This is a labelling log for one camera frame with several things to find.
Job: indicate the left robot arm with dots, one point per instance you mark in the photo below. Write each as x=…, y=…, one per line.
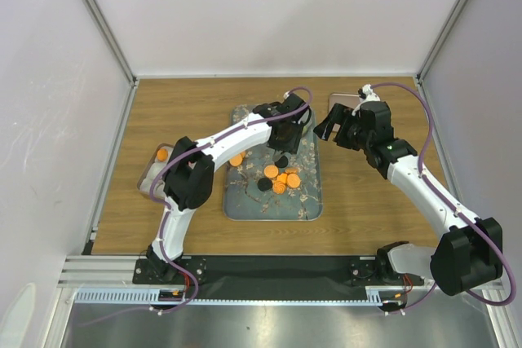
x=186, y=182

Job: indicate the white slotted cable duct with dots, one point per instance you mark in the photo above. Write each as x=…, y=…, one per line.
x=168, y=297

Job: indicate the black sandwich cookie upper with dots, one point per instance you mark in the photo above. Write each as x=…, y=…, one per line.
x=282, y=162

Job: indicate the orange flower cookie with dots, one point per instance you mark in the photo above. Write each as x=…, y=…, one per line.
x=282, y=178

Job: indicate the rose gold tin lid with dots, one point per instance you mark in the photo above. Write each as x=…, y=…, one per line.
x=345, y=99

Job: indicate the orange chocolate chip cookie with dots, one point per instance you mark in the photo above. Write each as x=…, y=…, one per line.
x=162, y=154

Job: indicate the black sandwich cookie lower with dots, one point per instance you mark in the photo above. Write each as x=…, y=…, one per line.
x=264, y=184

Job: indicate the orange sandwich biscuit right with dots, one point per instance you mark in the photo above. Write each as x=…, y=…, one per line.
x=293, y=180

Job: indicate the black sandwich cookie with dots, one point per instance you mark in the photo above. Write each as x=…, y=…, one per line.
x=264, y=184
x=282, y=162

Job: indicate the rose gold cookie tin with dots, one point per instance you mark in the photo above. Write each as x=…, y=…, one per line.
x=151, y=170

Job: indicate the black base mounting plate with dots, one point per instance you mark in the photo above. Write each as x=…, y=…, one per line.
x=289, y=275

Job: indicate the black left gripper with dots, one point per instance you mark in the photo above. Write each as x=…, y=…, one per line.
x=292, y=145

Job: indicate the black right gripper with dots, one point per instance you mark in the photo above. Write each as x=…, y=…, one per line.
x=339, y=115

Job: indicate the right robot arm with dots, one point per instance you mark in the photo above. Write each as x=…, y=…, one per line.
x=465, y=256

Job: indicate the orange embossed biscuit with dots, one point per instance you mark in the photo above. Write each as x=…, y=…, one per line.
x=271, y=171
x=236, y=160

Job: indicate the orange swirl cookie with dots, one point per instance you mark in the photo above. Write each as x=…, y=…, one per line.
x=278, y=187

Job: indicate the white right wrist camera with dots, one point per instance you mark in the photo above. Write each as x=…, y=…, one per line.
x=367, y=94

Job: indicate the blue floral serving tray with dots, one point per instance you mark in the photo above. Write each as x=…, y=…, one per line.
x=243, y=201

